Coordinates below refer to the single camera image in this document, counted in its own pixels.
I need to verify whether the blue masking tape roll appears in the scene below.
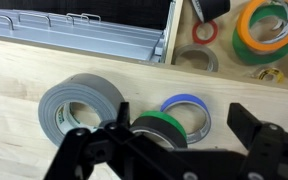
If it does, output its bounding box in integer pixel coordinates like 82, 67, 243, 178
159, 93, 213, 145

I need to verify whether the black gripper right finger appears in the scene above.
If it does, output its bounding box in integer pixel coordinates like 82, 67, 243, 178
227, 103, 287, 180

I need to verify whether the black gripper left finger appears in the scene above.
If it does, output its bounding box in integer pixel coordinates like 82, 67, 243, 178
43, 101, 131, 180

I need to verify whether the black masking tape roll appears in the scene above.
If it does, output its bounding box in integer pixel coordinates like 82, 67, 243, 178
129, 115, 189, 150

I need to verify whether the wooden drawer with white front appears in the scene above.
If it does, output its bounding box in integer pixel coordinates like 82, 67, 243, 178
163, 0, 288, 94

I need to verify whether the clear tape roll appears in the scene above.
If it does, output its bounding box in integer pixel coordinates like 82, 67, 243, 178
172, 43, 220, 73

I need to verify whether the green masking tape roll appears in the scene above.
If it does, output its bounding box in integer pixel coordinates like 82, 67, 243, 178
138, 110, 188, 140

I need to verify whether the wide green tape roll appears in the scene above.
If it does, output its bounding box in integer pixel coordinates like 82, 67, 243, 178
231, 4, 288, 66

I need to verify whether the black tape roll white core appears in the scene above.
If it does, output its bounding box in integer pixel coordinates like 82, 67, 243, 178
190, 0, 232, 23

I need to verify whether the grey duct tape roll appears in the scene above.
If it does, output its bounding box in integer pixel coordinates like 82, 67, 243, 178
37, 72, 126, 148

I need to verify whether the thin red tape ring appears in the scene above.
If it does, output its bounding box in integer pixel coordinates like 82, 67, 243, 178
192, 19, 219, 46

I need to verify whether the small yellow black tape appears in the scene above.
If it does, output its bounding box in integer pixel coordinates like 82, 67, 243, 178
255, 67, 285, 84

